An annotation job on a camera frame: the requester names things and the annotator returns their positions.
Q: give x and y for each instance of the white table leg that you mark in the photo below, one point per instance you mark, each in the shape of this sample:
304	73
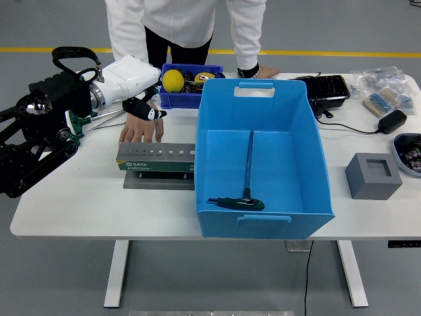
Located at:
116	273
353	273

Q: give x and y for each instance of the person's left forearm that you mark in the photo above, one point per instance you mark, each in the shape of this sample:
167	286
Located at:
246	49

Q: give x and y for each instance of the metal hex key stand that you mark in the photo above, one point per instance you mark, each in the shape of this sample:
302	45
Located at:
154	164

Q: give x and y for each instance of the black parts in bowl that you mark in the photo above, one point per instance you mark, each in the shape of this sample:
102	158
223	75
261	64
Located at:
411	151

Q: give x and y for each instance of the resistor tape bundle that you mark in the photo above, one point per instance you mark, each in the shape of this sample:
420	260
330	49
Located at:
381	102

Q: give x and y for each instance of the yellow tape measure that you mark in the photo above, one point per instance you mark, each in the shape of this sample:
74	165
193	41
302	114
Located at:
201	77

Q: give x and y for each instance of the grey block with recess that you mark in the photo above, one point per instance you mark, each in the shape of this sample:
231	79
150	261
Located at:
371	181

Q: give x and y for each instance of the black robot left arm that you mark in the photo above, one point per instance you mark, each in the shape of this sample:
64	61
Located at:
33	148

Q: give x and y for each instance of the grey metal floor plate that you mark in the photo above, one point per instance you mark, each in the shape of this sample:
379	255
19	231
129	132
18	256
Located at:
296	247

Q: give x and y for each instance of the clear plastic parts bag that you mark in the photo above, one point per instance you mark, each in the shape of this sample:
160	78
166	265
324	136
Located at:
385	77
406	100
356	84

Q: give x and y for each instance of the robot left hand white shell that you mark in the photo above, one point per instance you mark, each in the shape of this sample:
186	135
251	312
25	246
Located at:
128	77

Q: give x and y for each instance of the person's right forearm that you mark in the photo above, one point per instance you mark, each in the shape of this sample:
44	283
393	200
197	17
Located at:
128	42

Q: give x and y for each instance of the yellow lemon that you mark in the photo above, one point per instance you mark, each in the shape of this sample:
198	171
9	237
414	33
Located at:
172	80

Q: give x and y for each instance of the pale blue bowl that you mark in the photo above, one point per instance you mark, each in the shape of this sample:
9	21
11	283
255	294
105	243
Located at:
399	161

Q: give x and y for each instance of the black power adapter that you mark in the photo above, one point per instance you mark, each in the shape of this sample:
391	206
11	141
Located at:
392	121

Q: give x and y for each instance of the person's left hand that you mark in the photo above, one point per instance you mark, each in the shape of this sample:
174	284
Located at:
268	72

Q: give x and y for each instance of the small dark blue bin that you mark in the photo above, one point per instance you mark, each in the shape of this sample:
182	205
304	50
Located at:
174	100

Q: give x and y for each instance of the person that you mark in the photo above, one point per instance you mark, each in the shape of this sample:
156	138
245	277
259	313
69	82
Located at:
184	19

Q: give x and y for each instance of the black table control panel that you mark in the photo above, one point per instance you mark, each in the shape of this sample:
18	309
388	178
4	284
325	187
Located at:
404	244

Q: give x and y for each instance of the dark cylindrical part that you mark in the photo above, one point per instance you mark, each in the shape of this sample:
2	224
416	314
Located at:
189	75

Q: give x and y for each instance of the large light blue box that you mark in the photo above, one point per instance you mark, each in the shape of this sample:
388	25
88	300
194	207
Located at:
289	164

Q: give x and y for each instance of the person's right hand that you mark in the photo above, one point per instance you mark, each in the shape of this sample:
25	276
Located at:
138	130

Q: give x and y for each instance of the black plastic tray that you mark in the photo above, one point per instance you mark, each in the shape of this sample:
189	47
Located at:
325	89

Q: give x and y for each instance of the black wrist watch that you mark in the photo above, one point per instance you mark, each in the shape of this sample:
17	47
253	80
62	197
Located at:
246	72

